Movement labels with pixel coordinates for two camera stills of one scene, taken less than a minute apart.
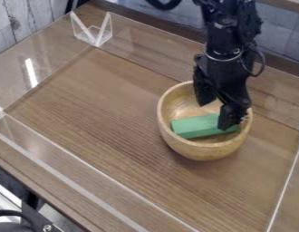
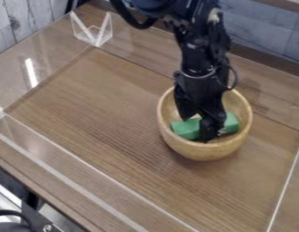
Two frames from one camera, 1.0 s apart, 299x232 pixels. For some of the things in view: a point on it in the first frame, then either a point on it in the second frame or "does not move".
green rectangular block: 200,126 does not move
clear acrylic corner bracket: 92,34 does not move
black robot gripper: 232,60 -> 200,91
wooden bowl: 178,106 does not move
